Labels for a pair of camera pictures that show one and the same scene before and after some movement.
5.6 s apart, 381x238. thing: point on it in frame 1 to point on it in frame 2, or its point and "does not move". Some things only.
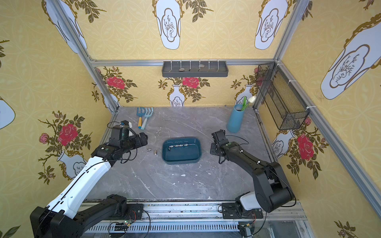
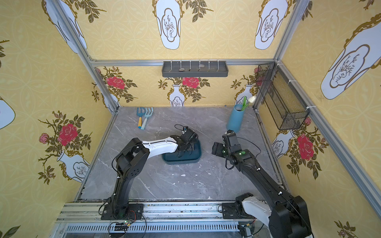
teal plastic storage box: (176, 150) does not move
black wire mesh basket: (286, 107) does not move
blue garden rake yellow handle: (140, 114) does not move
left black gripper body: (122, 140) to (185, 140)
